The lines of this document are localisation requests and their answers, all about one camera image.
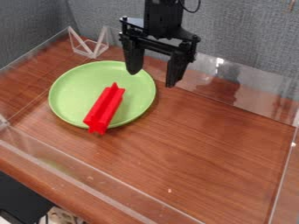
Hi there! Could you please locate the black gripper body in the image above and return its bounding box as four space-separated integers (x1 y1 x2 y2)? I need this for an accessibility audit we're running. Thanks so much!
119 0 202 62

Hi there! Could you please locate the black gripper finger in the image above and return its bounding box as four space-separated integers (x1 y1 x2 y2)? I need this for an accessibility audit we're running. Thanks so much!
123 39 146 75
166 52 189 88

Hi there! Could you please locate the green round plate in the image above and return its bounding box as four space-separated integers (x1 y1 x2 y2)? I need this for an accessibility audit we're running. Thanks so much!
49 60 157 129

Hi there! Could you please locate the red star-shaped bar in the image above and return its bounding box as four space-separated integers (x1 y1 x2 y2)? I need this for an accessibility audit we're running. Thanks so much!
83 82 126 135

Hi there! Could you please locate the black box under table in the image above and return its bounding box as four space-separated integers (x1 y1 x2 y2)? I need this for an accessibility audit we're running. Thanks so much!
0 172 55 224

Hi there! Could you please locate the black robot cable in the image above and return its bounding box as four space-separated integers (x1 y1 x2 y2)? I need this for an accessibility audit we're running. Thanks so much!
178 0 202 14

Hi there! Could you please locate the clear acrylic enclosure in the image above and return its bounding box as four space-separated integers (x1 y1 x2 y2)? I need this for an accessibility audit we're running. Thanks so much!
0 32 299 224

